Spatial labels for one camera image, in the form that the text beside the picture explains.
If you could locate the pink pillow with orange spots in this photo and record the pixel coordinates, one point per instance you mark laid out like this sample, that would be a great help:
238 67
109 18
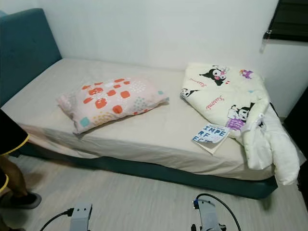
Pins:
110 101

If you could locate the white book with blue letters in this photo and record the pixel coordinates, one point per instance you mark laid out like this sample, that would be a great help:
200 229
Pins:
209 134

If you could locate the person in black clothes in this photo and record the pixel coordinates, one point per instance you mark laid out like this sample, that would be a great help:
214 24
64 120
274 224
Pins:
9 134

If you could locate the black cabinet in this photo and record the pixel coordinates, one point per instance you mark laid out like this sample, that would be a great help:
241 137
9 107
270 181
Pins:
299 130

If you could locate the teal upholstered bed frame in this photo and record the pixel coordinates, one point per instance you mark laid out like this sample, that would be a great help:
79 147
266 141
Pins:
24 48

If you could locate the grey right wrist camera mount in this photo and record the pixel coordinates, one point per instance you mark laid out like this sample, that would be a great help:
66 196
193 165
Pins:
209 216

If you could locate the dark window frame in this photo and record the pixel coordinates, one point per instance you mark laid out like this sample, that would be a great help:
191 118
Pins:
291 19

